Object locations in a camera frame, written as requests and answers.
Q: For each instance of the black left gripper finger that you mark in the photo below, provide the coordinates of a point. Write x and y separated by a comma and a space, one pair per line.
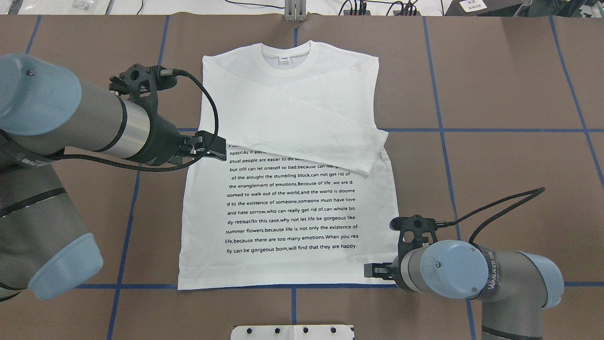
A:
206, 144

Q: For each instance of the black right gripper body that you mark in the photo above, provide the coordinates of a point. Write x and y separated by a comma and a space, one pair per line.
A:
400, 272

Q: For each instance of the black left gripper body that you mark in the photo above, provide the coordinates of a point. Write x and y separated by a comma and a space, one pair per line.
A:
163, 140

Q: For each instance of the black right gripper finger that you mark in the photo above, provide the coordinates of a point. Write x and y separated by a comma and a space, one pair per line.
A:
377, 270

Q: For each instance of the white long-sleeve printed shirt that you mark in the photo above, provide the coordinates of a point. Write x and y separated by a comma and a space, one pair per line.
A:
307, 190

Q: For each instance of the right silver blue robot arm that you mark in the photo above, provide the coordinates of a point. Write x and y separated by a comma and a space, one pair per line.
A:
514, 287

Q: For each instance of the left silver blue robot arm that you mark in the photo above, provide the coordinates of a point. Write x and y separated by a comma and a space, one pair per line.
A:
48, 114

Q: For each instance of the black box with white label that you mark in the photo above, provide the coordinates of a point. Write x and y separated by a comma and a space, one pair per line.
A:
483, 8

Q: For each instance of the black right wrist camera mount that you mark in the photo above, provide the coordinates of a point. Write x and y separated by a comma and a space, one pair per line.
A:
415, 232

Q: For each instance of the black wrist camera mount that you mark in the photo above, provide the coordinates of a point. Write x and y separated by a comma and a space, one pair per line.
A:
142, 83
415, 232

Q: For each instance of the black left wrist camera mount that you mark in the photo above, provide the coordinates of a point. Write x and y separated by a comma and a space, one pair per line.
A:
142, 83

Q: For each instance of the white camera stand base plate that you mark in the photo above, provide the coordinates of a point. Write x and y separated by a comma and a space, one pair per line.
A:
294, 332

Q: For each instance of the aluminium frame post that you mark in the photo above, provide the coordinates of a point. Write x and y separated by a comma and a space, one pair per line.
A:
295, 10

